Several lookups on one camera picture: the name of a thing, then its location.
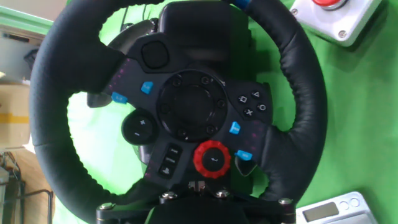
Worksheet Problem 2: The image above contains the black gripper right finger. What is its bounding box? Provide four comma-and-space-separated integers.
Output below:
198, 182, 296, 224

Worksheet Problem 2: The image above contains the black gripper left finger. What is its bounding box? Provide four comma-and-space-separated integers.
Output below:
96, 182, 198, 224

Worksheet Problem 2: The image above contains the black leather steering wheel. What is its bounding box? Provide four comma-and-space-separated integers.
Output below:
29, 0, 328, 224

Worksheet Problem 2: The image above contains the silver digital scale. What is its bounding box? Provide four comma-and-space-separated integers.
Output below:
295, 191, 380, 224

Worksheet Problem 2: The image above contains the green cloth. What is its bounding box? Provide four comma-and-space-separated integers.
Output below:
52, 0, 398, 224

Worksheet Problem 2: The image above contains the cardboard box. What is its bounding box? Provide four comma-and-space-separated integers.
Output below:
0, 82, 32, 150

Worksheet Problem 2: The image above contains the white box red button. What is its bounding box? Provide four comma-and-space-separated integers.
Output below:
289, 0, 383, 47

